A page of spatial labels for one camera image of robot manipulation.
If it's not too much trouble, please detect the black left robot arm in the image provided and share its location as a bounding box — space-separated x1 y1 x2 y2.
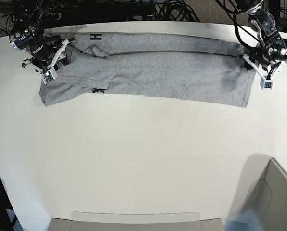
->
228 0 287 70

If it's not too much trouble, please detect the black cable bundle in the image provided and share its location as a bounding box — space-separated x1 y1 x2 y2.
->
155 0 202 22

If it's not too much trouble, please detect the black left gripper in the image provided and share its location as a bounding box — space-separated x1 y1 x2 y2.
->
244 45 276 71

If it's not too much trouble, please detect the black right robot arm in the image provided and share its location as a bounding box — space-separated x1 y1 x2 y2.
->
8 0 64 71

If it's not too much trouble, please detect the beige box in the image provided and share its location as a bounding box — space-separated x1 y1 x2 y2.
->
243 158 287 231
48 211 225 231

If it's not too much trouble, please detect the beige box at bottom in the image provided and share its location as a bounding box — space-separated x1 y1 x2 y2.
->
48 211 225 231

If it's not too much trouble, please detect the grey T-shirt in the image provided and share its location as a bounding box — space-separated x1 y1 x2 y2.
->
39 32 255 107

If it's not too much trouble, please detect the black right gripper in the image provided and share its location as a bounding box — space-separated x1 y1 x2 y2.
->
22 35 70 69

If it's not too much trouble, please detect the beige box at right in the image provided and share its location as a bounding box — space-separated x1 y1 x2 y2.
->
243 158 287 231

